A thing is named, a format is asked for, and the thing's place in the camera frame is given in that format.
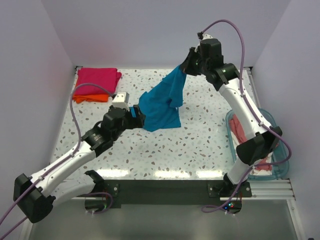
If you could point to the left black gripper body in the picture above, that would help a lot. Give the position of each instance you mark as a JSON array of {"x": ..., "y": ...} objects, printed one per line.
[{"x": 131, "y": 122}]

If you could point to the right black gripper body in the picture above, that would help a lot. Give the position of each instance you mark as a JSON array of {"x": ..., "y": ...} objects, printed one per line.
[{"x": 194, "y": 66}]

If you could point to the blue t shirt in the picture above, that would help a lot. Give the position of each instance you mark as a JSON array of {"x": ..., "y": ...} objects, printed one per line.
[{"x": 161, "y": 104}]

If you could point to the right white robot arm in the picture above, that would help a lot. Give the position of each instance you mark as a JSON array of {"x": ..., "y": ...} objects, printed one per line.
[{"x": 226, "y": 80}]

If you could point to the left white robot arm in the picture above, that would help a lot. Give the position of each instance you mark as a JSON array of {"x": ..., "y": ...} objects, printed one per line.
[{"x": 34, "y": 194}]

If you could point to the folded magenta t shirt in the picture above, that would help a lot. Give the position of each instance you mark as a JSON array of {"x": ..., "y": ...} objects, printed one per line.
[{"x": 107, "y": 78}]

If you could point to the folded orange t shirt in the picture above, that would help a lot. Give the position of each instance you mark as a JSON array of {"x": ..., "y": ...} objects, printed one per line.
[{"x": 90, "y": 98}]

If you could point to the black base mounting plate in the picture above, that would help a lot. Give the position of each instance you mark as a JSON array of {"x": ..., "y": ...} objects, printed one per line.
[{"x": 160, "y": 192}]

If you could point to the white t shirt in basket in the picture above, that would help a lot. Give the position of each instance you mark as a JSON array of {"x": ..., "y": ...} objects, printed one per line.
[{"x": 258, "y": 171}]

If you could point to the pink t shirt in basket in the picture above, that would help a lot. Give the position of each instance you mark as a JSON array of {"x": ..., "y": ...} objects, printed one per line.
[{"x": 236, "y": 128}]

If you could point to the clear teal plastic basket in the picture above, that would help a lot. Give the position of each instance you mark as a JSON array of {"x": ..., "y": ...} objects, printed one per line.
[{"x": 257, "y": 149}]

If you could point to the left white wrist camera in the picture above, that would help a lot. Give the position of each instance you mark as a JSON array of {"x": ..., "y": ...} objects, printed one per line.
[{"x": 121, "y": 100}]

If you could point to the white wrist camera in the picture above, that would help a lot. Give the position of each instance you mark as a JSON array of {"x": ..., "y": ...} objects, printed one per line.
[
  {"x": 203, "y": 36},
  {"x": 121, "y": 100}
]

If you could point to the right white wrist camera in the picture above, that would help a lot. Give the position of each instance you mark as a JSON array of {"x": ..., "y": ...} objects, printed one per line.
[{"x": 203, "y": 36}]

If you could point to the aluminium table frame rail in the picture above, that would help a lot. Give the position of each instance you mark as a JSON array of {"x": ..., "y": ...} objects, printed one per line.
[{"x": 272, "y": 190}]

